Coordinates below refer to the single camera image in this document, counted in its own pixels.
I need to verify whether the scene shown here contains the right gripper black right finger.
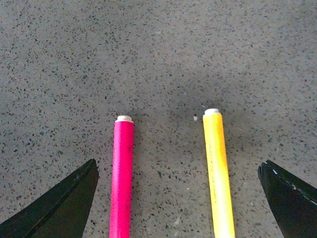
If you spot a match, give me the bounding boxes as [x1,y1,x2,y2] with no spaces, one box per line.
[258,160,317,238]

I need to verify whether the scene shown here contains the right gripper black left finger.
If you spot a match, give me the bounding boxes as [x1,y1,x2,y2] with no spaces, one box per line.
[0,159,99,238]

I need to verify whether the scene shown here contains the pink marker pen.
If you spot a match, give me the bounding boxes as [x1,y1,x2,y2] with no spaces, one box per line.
[109,115,134,238]

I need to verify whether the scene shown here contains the yellow marker pen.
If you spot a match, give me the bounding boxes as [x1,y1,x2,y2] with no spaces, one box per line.
[203,109,235,238]

